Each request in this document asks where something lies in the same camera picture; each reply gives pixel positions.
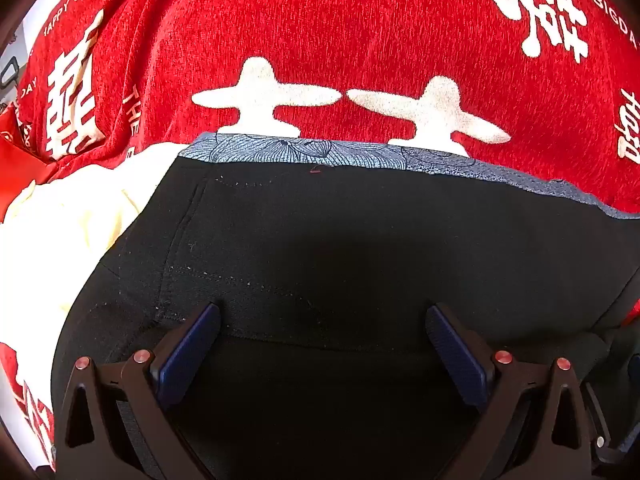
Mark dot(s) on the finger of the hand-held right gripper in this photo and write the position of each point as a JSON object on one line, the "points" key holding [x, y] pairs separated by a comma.
{"points": [[602, 425]]}

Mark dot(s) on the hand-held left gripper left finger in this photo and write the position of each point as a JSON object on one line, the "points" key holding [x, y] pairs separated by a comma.
{"points": [[187, 355]]}

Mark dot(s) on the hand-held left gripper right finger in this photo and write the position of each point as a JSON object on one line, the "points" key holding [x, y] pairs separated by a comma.
{"points": [[457, 355]]}

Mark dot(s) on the black pants with grey waistband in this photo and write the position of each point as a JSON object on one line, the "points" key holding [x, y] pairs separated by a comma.
{"points": [[325, 240]]}

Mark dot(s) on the cream cloth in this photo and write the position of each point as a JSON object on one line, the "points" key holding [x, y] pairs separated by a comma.
{"points": [[65, 220]]}

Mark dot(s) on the red printed blanket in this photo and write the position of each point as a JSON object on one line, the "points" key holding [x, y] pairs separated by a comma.
{"points": [[350, 20]]}

